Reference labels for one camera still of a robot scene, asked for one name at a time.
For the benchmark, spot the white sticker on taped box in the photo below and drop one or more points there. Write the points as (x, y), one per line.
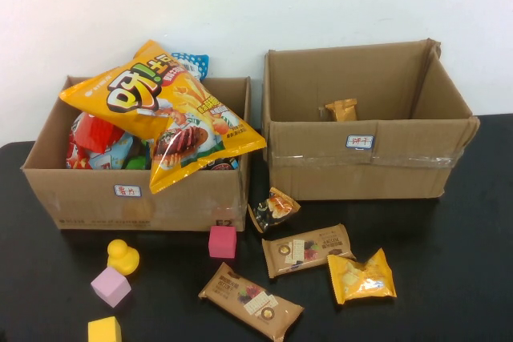
(359, 141)

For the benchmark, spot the cardboard box with F2 print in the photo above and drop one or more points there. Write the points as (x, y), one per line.
(80, 202)

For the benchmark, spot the clear packing tape strip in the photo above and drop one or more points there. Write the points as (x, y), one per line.
(421, 159)

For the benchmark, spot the large yellow chef chips bag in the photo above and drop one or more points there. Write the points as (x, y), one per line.
(140, 97)

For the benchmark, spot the yellow foam cube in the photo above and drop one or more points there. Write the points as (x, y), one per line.
(104, 330)

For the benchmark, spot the taped cardboard box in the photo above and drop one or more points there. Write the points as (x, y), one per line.
(401, 178)

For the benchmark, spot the brown biscuit packet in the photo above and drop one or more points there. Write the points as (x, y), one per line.
(248, 300)
(308, 252)

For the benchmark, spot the pink foam cube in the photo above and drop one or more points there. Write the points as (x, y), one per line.
(110, 286)

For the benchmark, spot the green snack bag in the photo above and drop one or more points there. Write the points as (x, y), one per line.
(138, 162)

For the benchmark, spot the small black snack packet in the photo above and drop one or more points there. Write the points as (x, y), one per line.
(272, 210)

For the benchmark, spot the yellow rubber duck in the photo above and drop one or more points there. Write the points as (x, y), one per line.
(122, 258)

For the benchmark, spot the white sticker on F2 box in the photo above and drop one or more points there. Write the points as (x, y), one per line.
(127, 190)

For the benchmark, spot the blue dotted white snack bag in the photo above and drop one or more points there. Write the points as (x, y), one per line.
(194, 62)

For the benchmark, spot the red shrimp cracker bag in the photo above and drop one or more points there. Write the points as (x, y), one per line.
(96, 133)

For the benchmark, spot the magenta foam cube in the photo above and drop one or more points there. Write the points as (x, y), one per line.
(222, 242)

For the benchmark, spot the small orange packet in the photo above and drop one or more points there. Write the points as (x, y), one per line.
(342, 111)

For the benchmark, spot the small yellow snack packet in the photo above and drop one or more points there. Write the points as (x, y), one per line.
(360, 278)

